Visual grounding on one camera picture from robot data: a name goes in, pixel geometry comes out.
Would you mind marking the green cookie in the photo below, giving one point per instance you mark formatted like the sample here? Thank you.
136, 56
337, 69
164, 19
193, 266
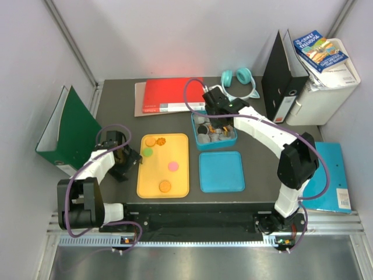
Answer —
147, 152

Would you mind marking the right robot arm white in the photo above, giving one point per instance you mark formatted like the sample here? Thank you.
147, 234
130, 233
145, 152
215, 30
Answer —
296, 153

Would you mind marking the teal cat ear headphones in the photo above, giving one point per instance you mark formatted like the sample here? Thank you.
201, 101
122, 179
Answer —
244, 76

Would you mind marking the round orange biscuit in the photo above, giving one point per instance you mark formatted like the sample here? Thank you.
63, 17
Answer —
165, 186

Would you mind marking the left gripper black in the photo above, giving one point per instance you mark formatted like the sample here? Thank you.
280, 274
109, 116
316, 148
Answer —
133, 158

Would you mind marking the pink cookie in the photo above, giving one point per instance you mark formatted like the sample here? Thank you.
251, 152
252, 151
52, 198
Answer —
173, 166

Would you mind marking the brown notebook under red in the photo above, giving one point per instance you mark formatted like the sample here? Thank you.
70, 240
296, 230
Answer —
139, 97

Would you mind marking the white papers in bin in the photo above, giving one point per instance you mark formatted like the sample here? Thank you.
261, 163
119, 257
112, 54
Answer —
335, 78

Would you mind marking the green ring binder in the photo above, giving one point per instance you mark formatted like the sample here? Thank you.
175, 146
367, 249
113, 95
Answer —
69, 136

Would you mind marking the blue paperback book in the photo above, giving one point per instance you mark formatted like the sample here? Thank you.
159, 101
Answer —
319, 52

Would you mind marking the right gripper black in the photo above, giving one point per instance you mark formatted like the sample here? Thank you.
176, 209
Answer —
217, 124

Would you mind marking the blue folder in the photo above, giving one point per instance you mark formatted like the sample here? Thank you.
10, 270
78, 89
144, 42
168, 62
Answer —
336, 199

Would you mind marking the black ring binder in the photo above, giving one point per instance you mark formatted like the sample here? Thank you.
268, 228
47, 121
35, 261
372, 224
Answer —
283, 80

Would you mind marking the brown flower cookie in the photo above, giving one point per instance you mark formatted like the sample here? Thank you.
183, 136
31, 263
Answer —
160, 141

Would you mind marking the white storage bin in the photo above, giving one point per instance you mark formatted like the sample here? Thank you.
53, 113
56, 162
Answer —
316, 108

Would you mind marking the grey slotted cable duct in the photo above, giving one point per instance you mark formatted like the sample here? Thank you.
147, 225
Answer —
120, 241

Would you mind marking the teal tin lid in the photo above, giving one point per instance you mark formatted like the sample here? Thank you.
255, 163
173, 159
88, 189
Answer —
221, 172

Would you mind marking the teal cookie tin box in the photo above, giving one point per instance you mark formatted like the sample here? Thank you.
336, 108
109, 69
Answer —
210, 141

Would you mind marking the black cookie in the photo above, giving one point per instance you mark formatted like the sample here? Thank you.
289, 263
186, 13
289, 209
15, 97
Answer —
202, 129

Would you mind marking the round tan cookie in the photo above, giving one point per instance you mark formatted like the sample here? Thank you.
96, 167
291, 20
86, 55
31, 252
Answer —
150, 141

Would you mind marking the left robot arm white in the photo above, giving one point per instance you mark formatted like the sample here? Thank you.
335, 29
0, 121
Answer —
79, 198

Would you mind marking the yellow plastic tray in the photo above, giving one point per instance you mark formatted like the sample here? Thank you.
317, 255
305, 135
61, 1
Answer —
154, 169

